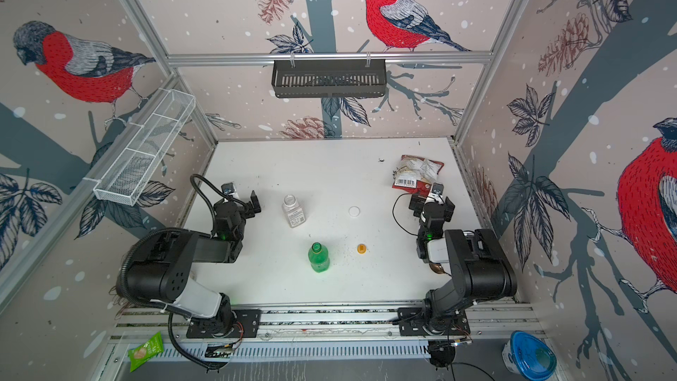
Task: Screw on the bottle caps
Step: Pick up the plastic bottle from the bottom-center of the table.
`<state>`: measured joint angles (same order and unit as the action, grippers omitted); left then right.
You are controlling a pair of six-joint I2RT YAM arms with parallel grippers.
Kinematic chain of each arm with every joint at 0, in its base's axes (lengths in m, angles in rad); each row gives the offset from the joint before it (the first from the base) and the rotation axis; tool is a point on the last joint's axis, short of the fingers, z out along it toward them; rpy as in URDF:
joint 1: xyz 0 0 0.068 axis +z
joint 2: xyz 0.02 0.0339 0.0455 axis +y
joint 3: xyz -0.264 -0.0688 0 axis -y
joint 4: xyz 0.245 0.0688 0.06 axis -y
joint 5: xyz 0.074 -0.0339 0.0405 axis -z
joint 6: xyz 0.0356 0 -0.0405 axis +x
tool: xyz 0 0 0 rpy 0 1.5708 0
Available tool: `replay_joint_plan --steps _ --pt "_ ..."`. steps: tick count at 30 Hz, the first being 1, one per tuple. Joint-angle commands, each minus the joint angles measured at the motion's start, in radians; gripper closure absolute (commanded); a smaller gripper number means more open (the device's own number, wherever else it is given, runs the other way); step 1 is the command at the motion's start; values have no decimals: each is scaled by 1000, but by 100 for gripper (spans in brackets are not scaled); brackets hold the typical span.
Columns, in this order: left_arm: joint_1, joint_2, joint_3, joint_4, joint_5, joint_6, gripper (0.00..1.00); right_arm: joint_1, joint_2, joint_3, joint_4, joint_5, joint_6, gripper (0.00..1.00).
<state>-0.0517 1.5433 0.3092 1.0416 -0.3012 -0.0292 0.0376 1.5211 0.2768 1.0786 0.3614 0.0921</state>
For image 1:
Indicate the orange bottle cap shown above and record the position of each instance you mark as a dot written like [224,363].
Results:
[362,248]

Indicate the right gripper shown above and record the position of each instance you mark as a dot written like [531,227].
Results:
[433,206]

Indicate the white bottle cap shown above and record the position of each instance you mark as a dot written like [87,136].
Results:
[354,211]

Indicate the green snack packet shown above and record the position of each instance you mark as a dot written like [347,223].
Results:
[145,352]

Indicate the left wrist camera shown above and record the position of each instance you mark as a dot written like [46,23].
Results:
[229,189]

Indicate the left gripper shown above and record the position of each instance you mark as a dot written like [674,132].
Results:
[247,206]

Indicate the red snack bag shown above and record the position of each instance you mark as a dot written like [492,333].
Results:
[415,174]

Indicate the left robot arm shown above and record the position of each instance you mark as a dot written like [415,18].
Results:
[156,272]

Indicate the green plastic bottle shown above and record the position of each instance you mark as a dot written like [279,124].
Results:
[319,257]

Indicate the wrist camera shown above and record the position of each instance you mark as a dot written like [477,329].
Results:
[436,193]
[229,189]

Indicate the black hanging basket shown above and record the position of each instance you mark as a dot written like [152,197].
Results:
[329,78]

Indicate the clear plastic bottle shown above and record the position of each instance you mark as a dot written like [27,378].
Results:
[293,211]

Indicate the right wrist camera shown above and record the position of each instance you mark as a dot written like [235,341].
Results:
[436,193]

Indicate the white wire basket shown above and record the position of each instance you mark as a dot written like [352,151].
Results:
[126,178]

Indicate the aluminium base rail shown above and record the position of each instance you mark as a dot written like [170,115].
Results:
[363,321]

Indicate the blue lidded container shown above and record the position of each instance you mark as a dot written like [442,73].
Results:
[529,357]

